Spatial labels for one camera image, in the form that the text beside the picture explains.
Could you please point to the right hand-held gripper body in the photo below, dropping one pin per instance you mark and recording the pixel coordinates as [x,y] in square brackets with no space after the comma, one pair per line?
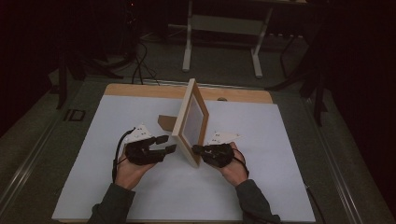
[219,154]

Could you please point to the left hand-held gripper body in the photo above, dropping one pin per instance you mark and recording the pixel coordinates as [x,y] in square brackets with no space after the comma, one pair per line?
[141,152]

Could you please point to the light wooden photo frame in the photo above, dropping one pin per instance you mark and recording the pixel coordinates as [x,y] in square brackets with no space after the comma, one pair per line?
[190,124]

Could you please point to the person's right hand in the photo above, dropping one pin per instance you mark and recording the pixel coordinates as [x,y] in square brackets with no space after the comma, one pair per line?
[236,172]

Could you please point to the person's left hand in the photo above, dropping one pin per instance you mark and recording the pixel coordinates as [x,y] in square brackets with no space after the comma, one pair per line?
[129,175]

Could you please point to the white table mat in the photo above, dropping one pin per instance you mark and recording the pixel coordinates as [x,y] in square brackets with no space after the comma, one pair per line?
[124,199]

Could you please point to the black floor socket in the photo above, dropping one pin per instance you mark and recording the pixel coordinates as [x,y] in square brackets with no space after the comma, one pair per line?
[74,115]

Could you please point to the dark metal stand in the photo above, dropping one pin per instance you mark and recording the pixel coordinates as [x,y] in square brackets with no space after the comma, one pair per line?
[317,93]
[63,84]

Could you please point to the white metal stand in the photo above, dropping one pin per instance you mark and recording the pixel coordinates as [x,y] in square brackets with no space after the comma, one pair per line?
[224,25]

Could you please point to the metal floor rail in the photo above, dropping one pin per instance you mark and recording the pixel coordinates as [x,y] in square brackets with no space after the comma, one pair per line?
[339,174]
[25,171]

